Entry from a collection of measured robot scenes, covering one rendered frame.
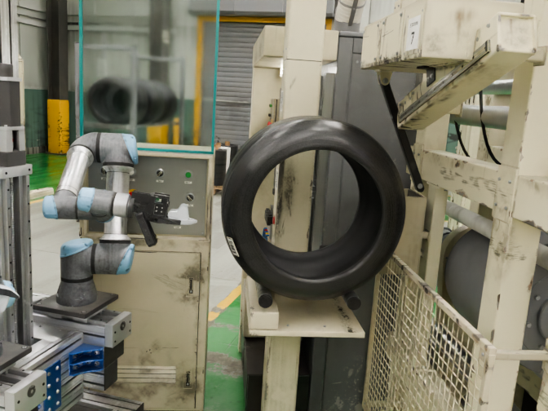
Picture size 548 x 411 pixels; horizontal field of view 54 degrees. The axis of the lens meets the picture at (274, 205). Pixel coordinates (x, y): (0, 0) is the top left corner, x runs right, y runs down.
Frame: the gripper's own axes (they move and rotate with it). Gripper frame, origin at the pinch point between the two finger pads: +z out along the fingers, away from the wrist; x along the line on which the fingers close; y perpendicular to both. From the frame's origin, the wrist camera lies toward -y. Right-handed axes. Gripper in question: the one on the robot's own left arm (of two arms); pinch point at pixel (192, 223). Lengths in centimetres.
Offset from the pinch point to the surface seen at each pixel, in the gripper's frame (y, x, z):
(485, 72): 58, -36, 66
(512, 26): 68, -45, 65
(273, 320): -24.2, -11.1, 29.7
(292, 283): -10.7, -12.6, 33.0
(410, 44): 62, -28, 48
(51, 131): -107, 1078, -363
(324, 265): -11, 14, 48
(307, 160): 24, 26, 37
